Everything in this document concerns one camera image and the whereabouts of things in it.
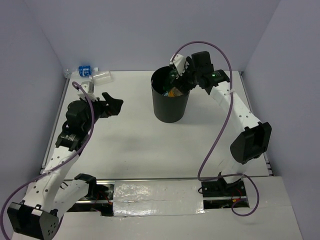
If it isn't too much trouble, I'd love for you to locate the clear bottle blue label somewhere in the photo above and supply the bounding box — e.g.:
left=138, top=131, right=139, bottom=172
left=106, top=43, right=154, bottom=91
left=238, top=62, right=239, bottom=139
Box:
left=63, top=65, right=99, bottom=79

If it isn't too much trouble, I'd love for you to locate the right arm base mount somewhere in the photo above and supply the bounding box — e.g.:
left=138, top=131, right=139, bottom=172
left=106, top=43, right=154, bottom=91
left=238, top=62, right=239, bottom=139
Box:
left=198, top=178, right=249, bottom=210

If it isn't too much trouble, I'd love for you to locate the orange juice bottle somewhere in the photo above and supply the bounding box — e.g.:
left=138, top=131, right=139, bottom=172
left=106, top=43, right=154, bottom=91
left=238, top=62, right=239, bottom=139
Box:
left=167, top=87, right=183, bottom=97

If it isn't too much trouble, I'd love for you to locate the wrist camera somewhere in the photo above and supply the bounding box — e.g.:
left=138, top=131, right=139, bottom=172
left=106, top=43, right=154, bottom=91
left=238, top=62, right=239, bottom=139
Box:
left=169, top=54, right=186, bottom=76
left=77, top=81, right=97, bottom=101

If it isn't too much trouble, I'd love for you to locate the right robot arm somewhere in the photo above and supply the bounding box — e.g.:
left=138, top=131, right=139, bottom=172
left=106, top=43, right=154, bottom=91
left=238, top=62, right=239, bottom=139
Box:
left=170, top=51, right=272, bottom=196

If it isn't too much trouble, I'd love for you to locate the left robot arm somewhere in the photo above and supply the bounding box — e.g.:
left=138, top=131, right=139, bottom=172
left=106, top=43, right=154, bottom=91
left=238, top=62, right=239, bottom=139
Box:
left=7, top=92, right=124, bottom=240

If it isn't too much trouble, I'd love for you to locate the black plastic bin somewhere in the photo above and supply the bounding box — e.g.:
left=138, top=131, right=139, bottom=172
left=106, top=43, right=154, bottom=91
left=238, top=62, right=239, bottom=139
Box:
left=150, top=66, right=189, bottom=123

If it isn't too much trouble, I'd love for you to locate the green plastic bottle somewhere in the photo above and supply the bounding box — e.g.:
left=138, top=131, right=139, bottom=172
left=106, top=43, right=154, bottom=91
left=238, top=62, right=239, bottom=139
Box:
left=163, top=69, right=178, bottom=92

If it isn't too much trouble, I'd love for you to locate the clear plastic cup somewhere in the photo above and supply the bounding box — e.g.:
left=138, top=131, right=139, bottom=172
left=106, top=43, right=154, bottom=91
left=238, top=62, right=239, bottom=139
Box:
left=90, top=71, right=113, bottom=86

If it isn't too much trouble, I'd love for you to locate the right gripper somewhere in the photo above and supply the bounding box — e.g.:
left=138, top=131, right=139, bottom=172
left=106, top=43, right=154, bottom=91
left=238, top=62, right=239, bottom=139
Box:
left=170, top=56, right=201, bottom=96

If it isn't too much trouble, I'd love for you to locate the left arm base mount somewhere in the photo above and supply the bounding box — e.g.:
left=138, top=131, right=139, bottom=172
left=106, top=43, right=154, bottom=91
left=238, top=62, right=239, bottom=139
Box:
left=72, top=182, right=116, bottom=216

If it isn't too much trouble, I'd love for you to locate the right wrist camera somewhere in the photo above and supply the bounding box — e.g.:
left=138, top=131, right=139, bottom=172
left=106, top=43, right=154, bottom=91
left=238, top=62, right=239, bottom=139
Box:
left=169, top=54, right=186, bottom=76

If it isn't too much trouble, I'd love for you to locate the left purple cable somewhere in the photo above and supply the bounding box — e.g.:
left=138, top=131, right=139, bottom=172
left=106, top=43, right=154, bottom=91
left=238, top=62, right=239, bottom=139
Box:
left=0, top=81, right=96, bottom=240

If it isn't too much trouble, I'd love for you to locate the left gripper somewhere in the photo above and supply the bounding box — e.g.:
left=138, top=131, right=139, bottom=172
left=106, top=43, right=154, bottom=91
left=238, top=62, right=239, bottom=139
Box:
left=81, top=92, right=123, bottom=132

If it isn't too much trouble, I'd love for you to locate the silver tape sheet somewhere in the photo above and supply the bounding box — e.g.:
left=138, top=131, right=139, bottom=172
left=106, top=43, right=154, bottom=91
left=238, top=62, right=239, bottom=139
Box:
left=113, top=180, right=205, bottom=217

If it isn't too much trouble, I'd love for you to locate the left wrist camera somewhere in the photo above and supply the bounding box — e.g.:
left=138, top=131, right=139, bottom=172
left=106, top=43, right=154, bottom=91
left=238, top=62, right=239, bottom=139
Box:
left=77, top=81, right=97, bottom=101

